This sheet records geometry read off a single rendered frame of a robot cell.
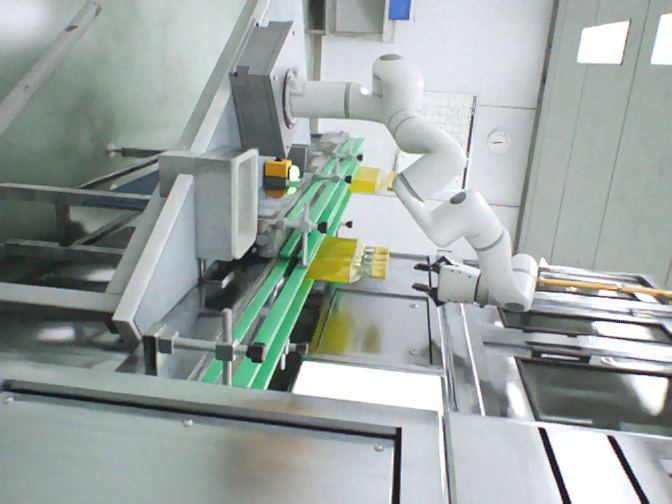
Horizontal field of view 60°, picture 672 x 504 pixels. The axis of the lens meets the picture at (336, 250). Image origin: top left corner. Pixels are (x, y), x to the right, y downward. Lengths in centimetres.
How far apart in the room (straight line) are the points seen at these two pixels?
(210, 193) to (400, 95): 49
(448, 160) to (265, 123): 49
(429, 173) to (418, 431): 80
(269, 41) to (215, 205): 50
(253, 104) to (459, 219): 58
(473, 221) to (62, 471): 95
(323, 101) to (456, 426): 109
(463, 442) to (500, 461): 4
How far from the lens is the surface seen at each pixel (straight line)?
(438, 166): 129
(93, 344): 155
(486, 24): 738
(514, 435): 60
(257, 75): 144
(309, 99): 154
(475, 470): 54
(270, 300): 128
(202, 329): 111
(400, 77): 139
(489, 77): 739
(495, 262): 136
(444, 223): 127
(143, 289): 108
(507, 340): 166
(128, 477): 54
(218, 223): 126
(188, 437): 58
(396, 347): 147
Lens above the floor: 118
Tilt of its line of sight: 6 degrees down
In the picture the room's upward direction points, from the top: 95 degrees clockwise
